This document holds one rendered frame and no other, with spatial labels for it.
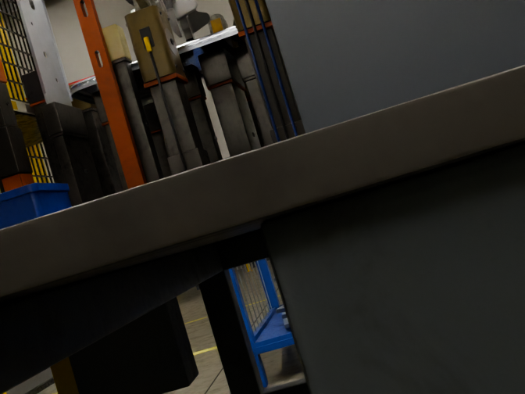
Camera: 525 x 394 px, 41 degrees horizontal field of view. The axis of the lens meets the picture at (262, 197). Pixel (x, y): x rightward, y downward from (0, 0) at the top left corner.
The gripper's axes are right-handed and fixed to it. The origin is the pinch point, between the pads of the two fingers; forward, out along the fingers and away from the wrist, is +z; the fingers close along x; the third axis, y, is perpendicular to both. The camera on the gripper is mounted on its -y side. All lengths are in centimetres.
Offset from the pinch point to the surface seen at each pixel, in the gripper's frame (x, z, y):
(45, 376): 251, 86, -191
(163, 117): -23.7, 18.4, -1.3
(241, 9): -27.8, 7.1, 16.3
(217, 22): 10.5, -4.5, 5.7
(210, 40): -15.3, 6.3, 8.0
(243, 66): -7.2, 10.5, 11.0
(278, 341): 169, 87, -34
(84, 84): -15.3, 6.7, -16.1
